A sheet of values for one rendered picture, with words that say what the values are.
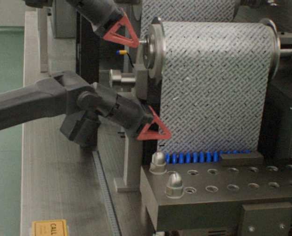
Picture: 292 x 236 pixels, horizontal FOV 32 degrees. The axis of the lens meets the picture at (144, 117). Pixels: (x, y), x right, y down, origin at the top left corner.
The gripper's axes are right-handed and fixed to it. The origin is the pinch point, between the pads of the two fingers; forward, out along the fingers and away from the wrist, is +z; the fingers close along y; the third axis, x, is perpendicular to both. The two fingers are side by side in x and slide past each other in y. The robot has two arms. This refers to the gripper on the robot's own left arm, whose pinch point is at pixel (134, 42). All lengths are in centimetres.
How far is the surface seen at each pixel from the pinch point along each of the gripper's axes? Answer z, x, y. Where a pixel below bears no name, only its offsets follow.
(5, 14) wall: 24, -141, -544
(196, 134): 22.7, -5.4, 6.2
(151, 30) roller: 1.4, 4.1, -1.3
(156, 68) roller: 5.7, -0.3, 5.2
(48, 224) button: 8.0, -37.9, 15.9
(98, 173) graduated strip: 19.6, -32.1, -9.6
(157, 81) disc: 8.4, -2.6, 3.9
